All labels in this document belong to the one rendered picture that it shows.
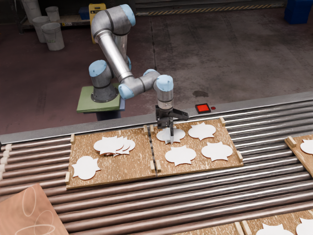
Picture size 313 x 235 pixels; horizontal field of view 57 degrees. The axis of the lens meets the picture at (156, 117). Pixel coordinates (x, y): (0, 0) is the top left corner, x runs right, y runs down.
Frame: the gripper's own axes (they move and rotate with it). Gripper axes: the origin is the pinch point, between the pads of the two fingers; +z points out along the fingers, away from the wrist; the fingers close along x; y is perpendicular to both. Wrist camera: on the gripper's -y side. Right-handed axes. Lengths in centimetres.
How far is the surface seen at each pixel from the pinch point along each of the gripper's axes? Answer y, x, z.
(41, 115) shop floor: 127, -163, 93
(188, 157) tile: -5.7, 17.7, -0.6
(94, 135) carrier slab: 41.0, -7.2, 0.1
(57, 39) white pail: 129, -340, 75
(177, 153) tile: -0.8, 14.3, -0.6
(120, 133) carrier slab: 26.5, -7.0, 0.2
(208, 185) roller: -11.7, 32.9, 3.0
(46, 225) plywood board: 53, 51, -10
